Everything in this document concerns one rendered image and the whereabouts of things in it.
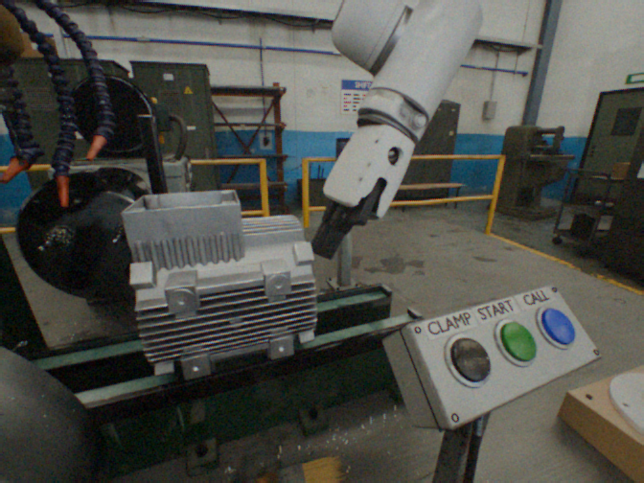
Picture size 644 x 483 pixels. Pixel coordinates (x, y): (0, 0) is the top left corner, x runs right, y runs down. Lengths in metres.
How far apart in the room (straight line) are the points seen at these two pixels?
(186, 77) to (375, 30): 3.26
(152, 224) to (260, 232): 0.12
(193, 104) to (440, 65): 3.26
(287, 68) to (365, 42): 5.24
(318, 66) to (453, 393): 5.63
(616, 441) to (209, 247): 0.59
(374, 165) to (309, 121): 5.25
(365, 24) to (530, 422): 0.60
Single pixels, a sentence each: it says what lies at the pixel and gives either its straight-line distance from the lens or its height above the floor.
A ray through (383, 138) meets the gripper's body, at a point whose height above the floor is 1.22.
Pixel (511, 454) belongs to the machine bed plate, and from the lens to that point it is 0.56.
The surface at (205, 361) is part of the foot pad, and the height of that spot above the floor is 0.98.
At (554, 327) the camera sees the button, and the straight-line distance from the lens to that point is 0.30.
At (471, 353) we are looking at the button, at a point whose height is 1.07.
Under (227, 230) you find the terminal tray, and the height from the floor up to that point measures 1.11.
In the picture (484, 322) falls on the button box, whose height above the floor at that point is 1.08.
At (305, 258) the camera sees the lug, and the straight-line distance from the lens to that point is 0.34.
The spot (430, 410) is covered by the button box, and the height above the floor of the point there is 1.04.
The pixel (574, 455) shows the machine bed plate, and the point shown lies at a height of 0.80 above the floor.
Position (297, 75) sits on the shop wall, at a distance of 5.61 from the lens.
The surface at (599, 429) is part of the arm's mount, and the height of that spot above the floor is 0.83.
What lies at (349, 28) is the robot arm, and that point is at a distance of 0.37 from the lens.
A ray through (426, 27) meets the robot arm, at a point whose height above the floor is 1.33.
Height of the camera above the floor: 1.21
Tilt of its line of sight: 20 degrees down
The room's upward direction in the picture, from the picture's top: straight up
